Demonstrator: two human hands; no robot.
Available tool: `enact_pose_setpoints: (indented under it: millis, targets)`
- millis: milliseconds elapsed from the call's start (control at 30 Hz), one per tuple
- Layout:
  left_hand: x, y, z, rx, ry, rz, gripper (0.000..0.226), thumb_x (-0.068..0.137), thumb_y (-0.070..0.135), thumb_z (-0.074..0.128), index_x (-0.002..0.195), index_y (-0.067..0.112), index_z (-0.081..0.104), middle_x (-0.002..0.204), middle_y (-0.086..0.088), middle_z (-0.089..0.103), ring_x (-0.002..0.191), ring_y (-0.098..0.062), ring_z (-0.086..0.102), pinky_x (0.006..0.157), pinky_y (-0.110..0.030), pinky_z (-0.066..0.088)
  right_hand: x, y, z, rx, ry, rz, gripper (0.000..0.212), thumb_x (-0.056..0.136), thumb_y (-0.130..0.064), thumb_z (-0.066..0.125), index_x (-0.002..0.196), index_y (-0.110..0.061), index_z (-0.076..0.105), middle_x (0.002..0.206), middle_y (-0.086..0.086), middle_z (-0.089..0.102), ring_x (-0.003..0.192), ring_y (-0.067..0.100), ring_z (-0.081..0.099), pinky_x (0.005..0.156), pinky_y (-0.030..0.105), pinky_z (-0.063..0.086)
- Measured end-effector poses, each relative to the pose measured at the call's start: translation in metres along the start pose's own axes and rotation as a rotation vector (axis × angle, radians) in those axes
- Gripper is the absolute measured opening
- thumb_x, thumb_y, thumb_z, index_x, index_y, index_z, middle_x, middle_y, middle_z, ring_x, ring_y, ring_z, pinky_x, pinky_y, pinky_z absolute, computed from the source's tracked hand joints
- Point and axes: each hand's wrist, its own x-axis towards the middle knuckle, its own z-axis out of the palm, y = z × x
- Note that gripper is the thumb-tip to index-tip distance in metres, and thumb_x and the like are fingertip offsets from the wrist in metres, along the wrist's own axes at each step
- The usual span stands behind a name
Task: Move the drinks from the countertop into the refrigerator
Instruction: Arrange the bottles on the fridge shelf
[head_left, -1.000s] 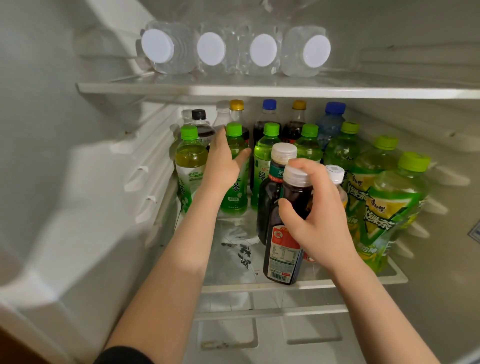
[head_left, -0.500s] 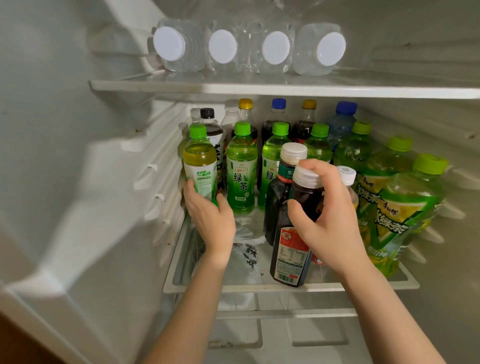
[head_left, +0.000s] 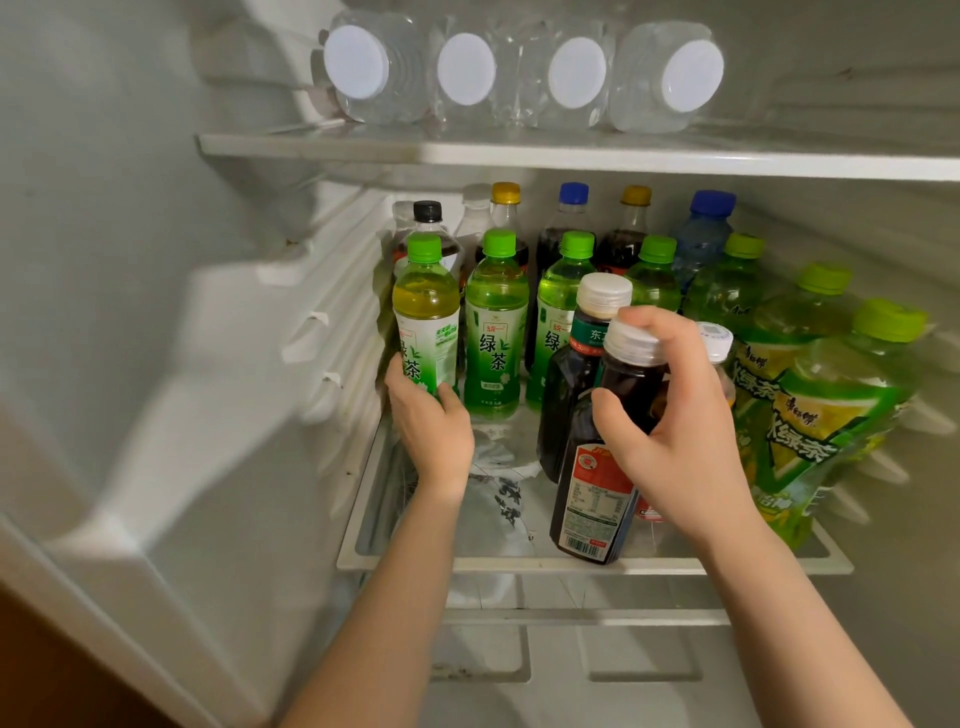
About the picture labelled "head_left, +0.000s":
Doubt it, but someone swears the person's right forearm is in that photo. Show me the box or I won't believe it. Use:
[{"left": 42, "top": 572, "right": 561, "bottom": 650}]
[{"left": 697, "top": 517, "right": 913, "bottom": 728}]

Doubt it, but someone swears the printed clear plastic bag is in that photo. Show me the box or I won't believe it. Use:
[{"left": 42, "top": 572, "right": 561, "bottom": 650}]
[{"left": 468, "top": 442, "right": 538, "bottom": 549}]

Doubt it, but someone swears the iced tea bottle black cap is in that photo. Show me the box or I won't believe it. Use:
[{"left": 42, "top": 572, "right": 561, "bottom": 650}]
[{"left": 391, "top": 200, "right": 463, "bottom": 275}]

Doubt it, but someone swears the cola bottle blue cap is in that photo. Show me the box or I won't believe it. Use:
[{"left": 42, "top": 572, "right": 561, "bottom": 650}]
[{"left": 536, "top": 182, "right": 594, "bottom": 275}]

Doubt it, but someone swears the white refrigerator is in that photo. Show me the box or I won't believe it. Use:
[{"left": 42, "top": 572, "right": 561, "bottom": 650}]
[{"left": 0, "top": 0, "right": 960, "bottom": 728}]

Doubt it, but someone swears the cola bottle yellow cap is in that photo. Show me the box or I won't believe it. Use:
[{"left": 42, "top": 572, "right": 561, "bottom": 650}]
[
  {"left": 474, "top": 182, "right": 530, "bottom": 268},
  {"left": 596, "top": 185, "right": 654, "bottom": 275}
]

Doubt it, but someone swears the green tea bottle lime cap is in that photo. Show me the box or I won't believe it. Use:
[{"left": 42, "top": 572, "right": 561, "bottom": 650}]
[
  {"left": 753, "top": 298, "right": 931, "bottom": 553},
  {"left": 731, "top": 262, "right": 856, "bottom": 466},
  {"left": 524, "top": 230, "right": 598, "bottom": 412}
]

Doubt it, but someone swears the glass crisper cover shelf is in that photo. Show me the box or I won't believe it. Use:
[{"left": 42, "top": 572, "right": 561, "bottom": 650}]
[{"left": 442, "top": 607, "right": 733, "bottom": 628}]

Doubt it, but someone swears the orange energy drink bottle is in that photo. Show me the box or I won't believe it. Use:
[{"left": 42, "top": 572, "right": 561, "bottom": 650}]
[{"left": 635, "top": 322, "right": 738, "bottom": 524}]

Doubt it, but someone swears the person's left forearm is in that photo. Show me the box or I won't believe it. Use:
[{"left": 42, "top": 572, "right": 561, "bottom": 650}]
[{"left": 281, "top": 487, "right": 470, "bottom": 728}]

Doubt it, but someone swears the person's left hand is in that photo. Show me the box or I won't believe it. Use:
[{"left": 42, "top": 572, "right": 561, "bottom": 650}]
[{"left": 383, "top": 353, "right": 476, "bottom": 500}]

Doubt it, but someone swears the blue sports drink bottle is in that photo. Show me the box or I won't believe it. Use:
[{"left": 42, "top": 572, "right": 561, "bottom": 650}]
[{"left": 671, "top": 189, "right": 738, "bottom": 294}]

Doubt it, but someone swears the person's right hand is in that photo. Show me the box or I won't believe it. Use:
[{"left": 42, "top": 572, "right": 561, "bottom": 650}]
[{"left": 590, "top": 305, "right": 759, "bottom": 553}]

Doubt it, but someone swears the glass fridge shelf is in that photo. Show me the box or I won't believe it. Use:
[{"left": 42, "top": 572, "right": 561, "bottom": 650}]
[
  {"left": 337, "top": 419, "right": 856, "bottom": 577},
  {"left": 196, "top": 123, "right": 960, "bottom": 184}
]

